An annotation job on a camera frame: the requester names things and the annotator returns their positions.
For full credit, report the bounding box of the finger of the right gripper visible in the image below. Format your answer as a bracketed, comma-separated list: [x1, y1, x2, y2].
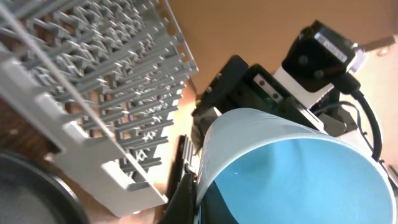
[167, 135, 196, 199]

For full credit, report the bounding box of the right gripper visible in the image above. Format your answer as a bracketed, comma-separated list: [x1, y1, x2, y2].
[191, 55, 358, 150]

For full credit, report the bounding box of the round black serving tray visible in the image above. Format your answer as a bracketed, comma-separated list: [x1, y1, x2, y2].
[1, 150, 90, 224]

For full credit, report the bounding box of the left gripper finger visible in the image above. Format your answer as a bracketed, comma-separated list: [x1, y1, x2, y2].
[158, 174, 197, 224]

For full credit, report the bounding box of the grey dishwasher rack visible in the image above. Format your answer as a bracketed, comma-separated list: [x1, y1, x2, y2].
[1, 0, 198, 217]

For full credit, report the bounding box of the light blue cup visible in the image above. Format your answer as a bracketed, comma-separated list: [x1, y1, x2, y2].
[196, 108, 397, 223]

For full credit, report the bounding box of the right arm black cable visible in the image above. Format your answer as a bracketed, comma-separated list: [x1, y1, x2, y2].
[332, 73, 383, 162]

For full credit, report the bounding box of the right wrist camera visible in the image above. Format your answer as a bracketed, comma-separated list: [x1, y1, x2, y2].
[274, 21, 366, 109]

